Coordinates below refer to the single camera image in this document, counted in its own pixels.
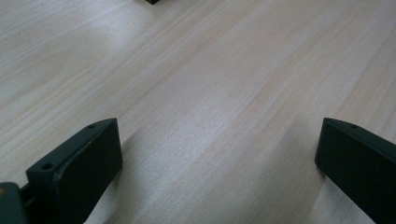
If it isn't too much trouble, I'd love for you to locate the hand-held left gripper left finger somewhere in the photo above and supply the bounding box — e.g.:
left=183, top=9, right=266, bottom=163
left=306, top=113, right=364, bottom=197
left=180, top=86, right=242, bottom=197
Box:
left=25, top=118, right=123, bottom=224

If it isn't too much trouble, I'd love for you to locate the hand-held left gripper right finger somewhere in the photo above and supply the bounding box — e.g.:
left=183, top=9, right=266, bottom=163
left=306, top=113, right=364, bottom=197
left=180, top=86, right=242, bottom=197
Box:
left=314, top=117, right=396, bottom=224

